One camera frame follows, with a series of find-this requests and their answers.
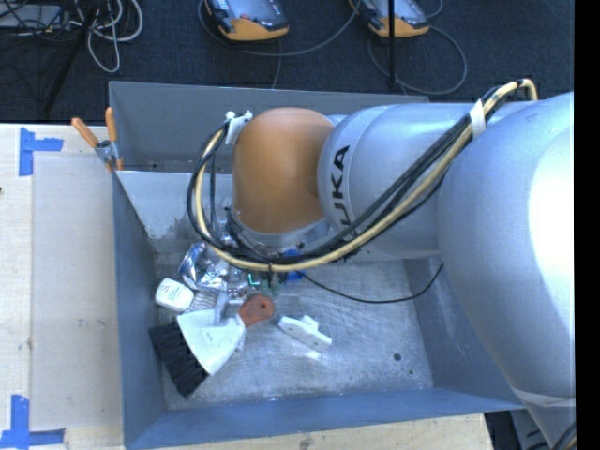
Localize small white printed packet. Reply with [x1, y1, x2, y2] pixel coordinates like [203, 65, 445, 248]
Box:
[154, 277, 196, 313]

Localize white brush with black bristles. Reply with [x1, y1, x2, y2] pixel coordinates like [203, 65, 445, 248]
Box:
[148, 293, 276, 399]

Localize white plastic bracket piece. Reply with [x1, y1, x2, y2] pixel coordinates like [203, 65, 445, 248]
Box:
[277, 314, 334, 361]

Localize crumpled silver foil packet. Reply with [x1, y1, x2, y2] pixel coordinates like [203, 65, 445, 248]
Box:
[178, 241, 235, 294]

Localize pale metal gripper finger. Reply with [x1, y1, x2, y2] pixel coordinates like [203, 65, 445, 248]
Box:
[213, 292, 231, 324]
[226, 288, 246, 321]

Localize small blue thing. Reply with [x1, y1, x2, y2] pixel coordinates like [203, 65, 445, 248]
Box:
[280, 247, 308, 282]

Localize grey metal bin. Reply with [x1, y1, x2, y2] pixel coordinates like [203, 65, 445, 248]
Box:
[108, 81, 527, 450]

